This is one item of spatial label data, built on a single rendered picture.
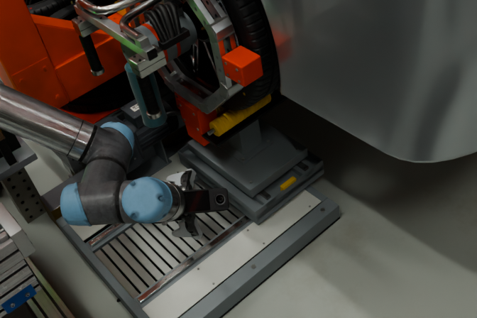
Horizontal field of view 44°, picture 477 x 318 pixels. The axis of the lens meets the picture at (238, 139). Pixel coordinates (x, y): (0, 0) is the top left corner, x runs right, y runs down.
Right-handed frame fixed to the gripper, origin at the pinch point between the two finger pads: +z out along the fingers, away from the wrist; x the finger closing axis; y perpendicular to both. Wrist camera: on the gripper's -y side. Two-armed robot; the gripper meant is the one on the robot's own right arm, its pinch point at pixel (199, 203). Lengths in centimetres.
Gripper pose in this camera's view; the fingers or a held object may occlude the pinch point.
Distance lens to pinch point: 132.6
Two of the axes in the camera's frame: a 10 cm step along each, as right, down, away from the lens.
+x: 1.2, 9.8, -1.5
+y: -9.8, 1.4, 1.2
